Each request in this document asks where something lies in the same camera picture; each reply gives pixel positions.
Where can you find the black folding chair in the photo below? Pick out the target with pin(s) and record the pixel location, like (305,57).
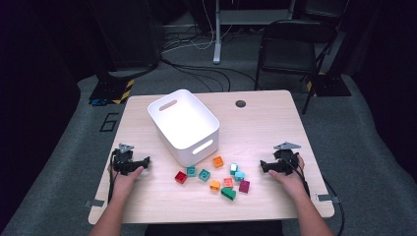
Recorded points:
(288,55)

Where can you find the orange toy block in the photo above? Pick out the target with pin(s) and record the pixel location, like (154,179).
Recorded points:
(218,161)

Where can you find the person's dark clothing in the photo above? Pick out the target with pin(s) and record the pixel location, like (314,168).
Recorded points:
(213,230)

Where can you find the person's left hand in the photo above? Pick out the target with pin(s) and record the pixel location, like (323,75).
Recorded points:
(123,187)

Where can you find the yellow-orange toy block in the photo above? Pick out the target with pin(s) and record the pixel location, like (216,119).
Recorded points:
(215,185)

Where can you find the magenta toy block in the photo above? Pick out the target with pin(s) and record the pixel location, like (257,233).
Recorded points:
(244,186)

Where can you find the coral toy block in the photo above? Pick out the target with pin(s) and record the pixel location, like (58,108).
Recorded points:
(228,182)

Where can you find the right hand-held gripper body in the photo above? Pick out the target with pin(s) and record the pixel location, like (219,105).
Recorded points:
(284,164)

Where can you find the person's right hand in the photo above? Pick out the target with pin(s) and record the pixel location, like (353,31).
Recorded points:
(290,183)

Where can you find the small blue object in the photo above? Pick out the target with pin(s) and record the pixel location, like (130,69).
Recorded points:
(98,102)

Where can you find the grey metal table bracket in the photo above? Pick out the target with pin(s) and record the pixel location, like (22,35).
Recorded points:
(326,198)
(95,203)

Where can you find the white plastic bin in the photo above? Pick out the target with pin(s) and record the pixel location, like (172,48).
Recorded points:
(183,124)

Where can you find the red toy block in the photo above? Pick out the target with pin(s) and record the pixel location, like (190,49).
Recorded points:
(180,177)

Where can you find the green toy block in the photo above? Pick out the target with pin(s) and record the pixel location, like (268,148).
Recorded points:
(228,193)

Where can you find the white desk frame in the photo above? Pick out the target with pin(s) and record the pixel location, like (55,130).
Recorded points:
(217,39)

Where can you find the black equipment case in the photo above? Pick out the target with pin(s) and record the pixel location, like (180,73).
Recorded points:
(131,32)

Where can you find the black stand with base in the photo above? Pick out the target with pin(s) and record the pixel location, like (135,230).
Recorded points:
(331,85)

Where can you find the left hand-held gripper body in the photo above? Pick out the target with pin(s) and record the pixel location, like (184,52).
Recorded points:
(123,160)

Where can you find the teal toy block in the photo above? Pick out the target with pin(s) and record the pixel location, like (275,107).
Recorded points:
(191,170)
(204,175)

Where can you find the black stand base striped edge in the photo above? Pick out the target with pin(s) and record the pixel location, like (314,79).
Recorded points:
(108,90)

